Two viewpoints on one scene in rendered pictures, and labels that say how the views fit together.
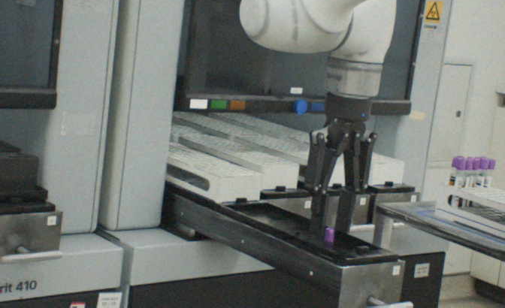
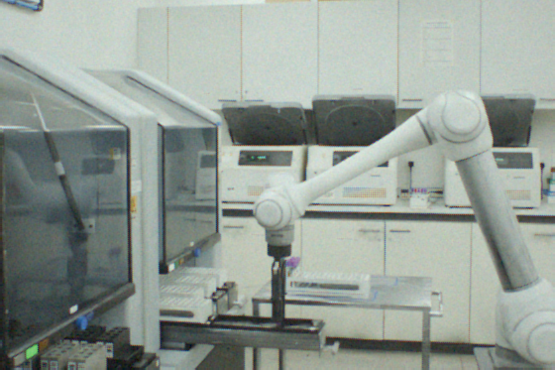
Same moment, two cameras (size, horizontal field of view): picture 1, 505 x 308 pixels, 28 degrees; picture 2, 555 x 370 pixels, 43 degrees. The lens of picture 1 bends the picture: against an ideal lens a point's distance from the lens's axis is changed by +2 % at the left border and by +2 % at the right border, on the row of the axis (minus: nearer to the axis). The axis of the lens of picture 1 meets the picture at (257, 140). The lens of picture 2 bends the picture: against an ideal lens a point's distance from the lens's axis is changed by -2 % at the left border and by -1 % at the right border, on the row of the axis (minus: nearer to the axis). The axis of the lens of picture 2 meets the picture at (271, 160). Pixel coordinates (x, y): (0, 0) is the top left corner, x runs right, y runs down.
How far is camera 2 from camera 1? 125 cm
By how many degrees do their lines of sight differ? 40
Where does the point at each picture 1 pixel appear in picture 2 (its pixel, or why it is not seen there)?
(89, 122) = (138, 297)
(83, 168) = (138, 326)
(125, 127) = (147, 294)
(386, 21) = not seen: hidden behind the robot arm
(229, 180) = (205, 308)
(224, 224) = (217, 333)
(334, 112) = (279, 254)
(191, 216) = (185, 335)
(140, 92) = (150, 270)
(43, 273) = not seen: outside the picture
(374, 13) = not seen: hidden behind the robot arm
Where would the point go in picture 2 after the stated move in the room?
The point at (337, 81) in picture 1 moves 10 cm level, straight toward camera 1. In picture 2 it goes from (279, 237) to (300, 242)
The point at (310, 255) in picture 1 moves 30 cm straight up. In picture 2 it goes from (294, 334) to (294, 231)
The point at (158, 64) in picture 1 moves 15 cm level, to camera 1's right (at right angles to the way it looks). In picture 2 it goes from (154, 249) to (197, 244)
